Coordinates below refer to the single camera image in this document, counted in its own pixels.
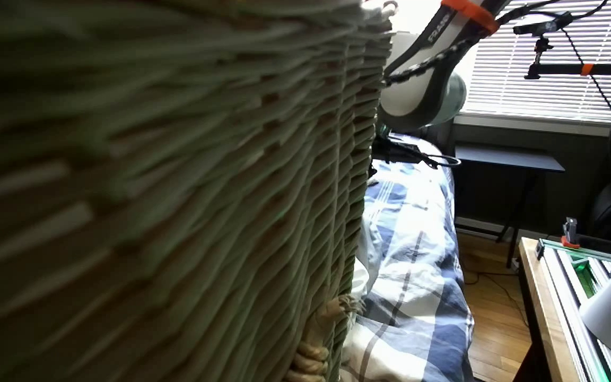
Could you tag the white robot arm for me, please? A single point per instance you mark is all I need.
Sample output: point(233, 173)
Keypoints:
point(422, 93)

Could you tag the wicker washing basket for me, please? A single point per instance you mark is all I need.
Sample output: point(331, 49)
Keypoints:
point(165, 191)

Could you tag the black camera boom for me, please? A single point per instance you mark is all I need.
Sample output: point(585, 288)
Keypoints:
point(588, 68)

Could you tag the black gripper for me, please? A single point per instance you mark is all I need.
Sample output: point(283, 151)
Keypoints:
point(397, 149)

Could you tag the red clamp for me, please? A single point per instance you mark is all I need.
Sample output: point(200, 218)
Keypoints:
point(569, 233)

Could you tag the light wooden table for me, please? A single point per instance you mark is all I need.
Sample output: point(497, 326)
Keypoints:
point(551, 319)

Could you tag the black camera on stand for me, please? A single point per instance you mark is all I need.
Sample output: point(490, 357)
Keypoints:
point(541, 26)

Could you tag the blue white plaid duvet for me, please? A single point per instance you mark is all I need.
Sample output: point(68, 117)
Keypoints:
point(413, 283)

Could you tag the white window blinds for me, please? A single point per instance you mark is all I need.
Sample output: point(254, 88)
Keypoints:
point(552, 78)

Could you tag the black side table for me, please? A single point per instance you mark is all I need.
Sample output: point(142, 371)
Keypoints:
point(510, 159)

